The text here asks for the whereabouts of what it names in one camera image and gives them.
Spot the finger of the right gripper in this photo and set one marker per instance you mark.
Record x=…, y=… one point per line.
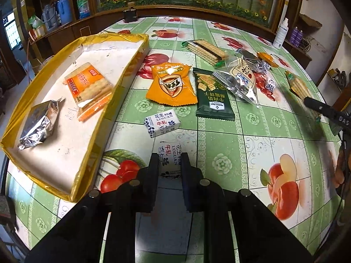
x=323, y=109

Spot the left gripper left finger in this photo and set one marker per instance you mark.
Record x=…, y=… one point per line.
x=147, y=189

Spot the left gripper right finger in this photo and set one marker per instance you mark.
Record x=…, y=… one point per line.
x=190, y=179

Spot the yellow-green cracker pack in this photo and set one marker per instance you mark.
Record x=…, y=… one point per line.
x=298, y=87

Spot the blue-white candy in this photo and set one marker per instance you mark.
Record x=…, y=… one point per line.
x=270, y=84

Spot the white milk candy box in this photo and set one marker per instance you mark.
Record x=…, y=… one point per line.
x=161, y=123

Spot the small orange snack packet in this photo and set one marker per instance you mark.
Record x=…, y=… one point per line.
x=267, y=58

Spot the dark green cracker bag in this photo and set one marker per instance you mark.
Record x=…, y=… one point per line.
x=212, y=97

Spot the clear bag beige label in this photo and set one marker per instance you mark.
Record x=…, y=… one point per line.
x=238, y=78

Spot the large orange snack bag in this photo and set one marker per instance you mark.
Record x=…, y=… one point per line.
x=171, y=85

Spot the orange cracker pack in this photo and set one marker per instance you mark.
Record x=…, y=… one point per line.
x=90, y=90

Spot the large silver foil bag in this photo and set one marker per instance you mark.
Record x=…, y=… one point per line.
x=40, y=123

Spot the sandwich cracker pack green ends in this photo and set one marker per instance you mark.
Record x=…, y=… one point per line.
x=207, y=51

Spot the purple bottles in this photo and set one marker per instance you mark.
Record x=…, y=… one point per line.
x=296, y=37

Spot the small silver foil bag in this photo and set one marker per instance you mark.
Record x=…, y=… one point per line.
x=255, y=64

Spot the white spray bottle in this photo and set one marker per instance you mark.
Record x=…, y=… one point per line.
x=281, y=34

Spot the yellow-rimmed white tray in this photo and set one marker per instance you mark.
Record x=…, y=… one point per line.
x=66, y=163

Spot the dark glass jar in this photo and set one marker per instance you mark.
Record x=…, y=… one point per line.
x=130, y=14

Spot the grey water jug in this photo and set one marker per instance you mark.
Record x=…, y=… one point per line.
x=49, y=17

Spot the blue thermos jug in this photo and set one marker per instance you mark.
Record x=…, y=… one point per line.
x=64, y=11

